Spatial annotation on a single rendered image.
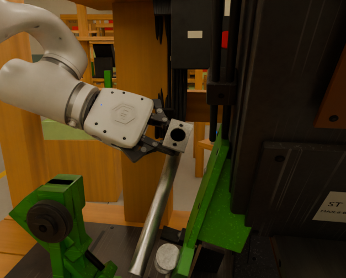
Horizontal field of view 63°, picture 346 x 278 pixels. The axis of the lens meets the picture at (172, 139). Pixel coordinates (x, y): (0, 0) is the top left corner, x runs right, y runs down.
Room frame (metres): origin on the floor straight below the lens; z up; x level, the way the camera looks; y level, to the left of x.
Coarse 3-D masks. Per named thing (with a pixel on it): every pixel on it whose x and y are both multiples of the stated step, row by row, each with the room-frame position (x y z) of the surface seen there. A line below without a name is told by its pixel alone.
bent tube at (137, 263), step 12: (168, 132) 0.47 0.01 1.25; (180, 132) 0.49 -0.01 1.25; (168, 144) 0.45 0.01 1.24; (180, 144) 0.45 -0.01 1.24; (168, 156) 0.52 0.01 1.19; (180, 156) 0.52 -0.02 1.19; (168, 168) 0.53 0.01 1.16; (168, 180) 0.53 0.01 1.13; (156, 192) 0.52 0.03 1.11; (168, 192) 0.52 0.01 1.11; (156, 204) 0.50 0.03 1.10; (156, 216) 0.48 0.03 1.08; (144, 228) 0.46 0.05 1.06; (156, 228) 0.47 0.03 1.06; (144, 240) 0.44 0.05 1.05; (144, 252) 0.43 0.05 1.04; (132, 264) 0.42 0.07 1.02; (144, 264) 0.42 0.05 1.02
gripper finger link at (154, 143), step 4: (144, 136) 0.47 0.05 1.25; (140, 140) 0.46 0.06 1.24; (144, 140) 0.46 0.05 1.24; (148, 140) 0.46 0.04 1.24; (152, 140) 0.47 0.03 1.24; (140, 144) 0.48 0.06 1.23; (144, 144) 0.48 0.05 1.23; (148, 144) 0.46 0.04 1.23; (152, 144) 0.46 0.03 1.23; (156, 144) 0.46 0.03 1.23
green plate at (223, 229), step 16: (224, 144) 0.35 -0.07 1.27; (224, 160) 0.34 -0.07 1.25; (208, 176) 0.37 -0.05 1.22; (224, 176) 0.36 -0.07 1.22; (208, 192) 0.35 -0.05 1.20; (224, 192) 0.36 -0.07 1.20; (192, 208) 0.46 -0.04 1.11; (208, 208) 0.36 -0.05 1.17; (224, 208) 0.36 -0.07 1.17; (192, 224) 0.37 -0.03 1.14; (208, 224) 0.36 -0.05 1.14; (224, 224) 0.35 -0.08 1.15; (240, 224) 0.35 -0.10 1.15; (192, 240) 0.35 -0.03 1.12; (208, 240) 0.36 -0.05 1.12; (224, 240) 0.35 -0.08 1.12; (240, 240) 0.35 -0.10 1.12
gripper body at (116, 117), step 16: (96, 96) 0.49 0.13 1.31; (112, 96) 0.50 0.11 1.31; (128, 96) 0.50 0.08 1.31; (96, 112) 0.47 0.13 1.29; (112, 112) 0.47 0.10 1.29; (128, 112) 0.48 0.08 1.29; (144, 112) 0.48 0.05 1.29; (96, 128) 0.45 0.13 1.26; (112, 128) 0.46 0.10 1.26; (128, 128) 0.46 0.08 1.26; (144, 128) 0.47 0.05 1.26; (112, 144) 0.48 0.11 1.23; (128, 144) 0.44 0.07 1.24
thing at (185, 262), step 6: (186, 246) 0.35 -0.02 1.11; (180, 252) 0.37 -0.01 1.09; (186, 252) 0.35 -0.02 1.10; (192, 252) 0.35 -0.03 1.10; (180, 258) 0.34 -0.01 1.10; (186, 258) 0.34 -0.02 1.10; (192, 258) 0.34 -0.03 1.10; (180, 264) 0.33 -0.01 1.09; (186, 264) 0.33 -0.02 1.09; (174, 270) 0.37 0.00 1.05; (180, 270) 0.33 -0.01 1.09; (186, 270) 0.33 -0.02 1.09; (174, 276) 0.36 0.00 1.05; (180, 276) 0.34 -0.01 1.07; (186, 276) 0.32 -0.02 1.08
